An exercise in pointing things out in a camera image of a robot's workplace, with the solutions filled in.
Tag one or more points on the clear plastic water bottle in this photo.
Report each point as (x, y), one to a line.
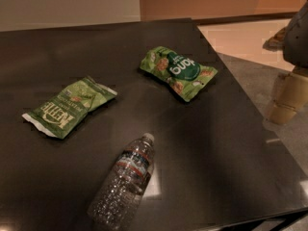
(117, 201)

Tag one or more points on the green rice chip bag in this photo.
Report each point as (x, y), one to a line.
(184, 75)

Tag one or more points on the green Kettle jalapeno chip bag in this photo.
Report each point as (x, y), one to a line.
(58, 116)

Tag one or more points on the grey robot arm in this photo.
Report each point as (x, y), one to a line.
(291, 89)

